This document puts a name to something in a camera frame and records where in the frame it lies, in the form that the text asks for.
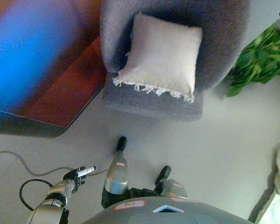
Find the silver right robot leg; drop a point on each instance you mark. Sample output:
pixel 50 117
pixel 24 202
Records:
pixel 175 187

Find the black robot foot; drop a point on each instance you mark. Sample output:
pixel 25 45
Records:
pixel 122 144
pixel 164 173

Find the beige fringed throw pillow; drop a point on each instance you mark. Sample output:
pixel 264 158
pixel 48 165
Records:
pixel 163 53

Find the black left robot foot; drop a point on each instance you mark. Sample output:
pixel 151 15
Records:
pixel 122 144

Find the grey robot torso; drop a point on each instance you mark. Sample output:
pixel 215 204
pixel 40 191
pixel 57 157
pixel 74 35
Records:
pixel 154 214

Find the silver robot leg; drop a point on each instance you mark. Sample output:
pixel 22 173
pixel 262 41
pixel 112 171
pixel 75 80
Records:
pixel 175 187
pixel 117 175

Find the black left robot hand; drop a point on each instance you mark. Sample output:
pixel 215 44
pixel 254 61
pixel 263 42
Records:
pixel 75 178

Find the glossy dark wooden table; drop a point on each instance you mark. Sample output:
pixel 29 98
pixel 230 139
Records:
pixel 37 70

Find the grey fabric tub armchair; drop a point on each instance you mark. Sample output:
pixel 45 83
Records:
pixel 224 46

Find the green leafy potted plant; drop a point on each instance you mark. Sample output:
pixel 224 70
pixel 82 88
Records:
pixel 259 63

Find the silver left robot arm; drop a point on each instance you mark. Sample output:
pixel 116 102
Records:
pixel 51 205

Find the silver left robot leg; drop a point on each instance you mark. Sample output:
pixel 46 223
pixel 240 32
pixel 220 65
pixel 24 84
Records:
pixel 117 175

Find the black right robot foot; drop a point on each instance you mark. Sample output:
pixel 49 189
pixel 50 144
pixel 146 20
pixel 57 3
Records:
pixel 164 173

